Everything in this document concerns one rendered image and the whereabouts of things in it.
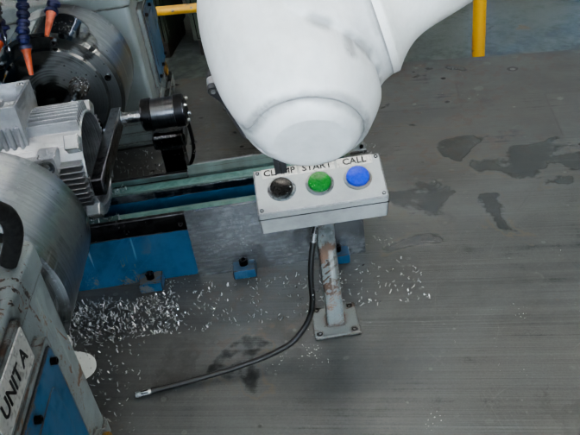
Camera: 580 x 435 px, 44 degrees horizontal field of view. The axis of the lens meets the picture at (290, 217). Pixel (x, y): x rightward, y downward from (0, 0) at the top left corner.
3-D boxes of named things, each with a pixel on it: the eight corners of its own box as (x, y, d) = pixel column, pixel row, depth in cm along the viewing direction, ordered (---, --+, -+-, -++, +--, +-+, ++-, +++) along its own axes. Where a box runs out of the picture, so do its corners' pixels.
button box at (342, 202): (261, 235, 95) (256, 215, 90) (256, 191, 99) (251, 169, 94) (388, 216, 95) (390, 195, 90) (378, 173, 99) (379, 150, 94)
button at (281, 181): (272, 204, 93) (270, 197, 91) (269, 185, 94) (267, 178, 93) (294, 200, 93) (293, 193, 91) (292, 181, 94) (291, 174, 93)
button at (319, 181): (310, 198, 93) (309, 191, 91) (306, 179, 94) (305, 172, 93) (332, 195, 93) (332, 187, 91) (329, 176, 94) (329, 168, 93)
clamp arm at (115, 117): (111, 122, 131) (90, 198, 110) (106, 108, 129) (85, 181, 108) (129, 120, 131) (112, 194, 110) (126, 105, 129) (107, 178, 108)
